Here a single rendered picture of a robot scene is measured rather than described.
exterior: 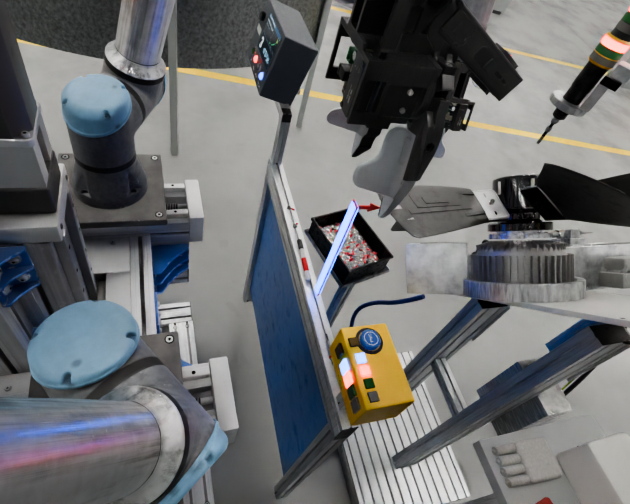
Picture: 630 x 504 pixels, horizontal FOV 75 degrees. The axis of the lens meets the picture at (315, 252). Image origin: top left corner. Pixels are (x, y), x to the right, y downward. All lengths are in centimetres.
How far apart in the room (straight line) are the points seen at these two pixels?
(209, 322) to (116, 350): 148
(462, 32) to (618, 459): 98
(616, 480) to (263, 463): 116
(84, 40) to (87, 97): 162
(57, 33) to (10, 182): 192
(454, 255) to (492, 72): 74
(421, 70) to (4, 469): 35
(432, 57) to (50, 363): 48
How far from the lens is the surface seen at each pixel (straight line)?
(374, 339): 80
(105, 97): 89
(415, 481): 189
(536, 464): 114
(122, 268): 99
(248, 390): 187
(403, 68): 33
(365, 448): 182
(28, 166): 64
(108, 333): 54
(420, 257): 110
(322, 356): 101
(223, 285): 211
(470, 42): 37
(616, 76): 91
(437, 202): 98
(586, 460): 115
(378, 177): 38
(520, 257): 103
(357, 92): 33
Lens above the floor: 174
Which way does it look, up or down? 48 degrees down
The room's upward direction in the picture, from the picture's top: 21 degrees clockwise
